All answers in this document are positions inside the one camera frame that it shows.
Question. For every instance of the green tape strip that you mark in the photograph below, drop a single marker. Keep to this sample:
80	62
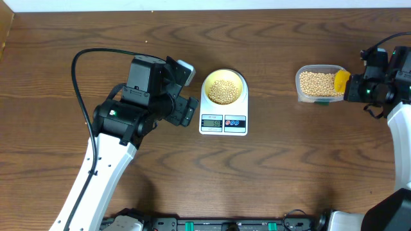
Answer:
323	103

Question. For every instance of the clear plastic container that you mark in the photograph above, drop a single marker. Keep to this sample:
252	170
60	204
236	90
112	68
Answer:
302	97

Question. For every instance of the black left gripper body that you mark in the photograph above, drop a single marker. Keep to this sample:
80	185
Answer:
177	110

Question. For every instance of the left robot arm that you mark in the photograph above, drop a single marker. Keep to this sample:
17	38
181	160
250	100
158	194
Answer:
118	125

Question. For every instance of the white kitchen scale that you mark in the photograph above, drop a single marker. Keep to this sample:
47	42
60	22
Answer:
225	119

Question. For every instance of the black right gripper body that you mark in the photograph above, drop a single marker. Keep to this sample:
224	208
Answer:
362	90

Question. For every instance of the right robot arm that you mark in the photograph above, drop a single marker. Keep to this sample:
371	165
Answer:
393	213

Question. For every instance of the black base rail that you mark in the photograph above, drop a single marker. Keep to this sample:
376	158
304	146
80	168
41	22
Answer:
131	219

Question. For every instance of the yellow measuring scoop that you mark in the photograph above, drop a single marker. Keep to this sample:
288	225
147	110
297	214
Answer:
341	78

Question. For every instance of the pile of soybeans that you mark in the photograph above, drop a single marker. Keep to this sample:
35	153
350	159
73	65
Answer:
318	84

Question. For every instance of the yellow bowl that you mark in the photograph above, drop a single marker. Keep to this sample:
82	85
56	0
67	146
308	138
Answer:
223	74

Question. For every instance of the cardboard side panel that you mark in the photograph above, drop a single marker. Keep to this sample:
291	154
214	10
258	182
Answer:
6	20

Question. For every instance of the soybeans in yellow bowl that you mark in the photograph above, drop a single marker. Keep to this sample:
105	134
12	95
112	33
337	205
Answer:
223	92

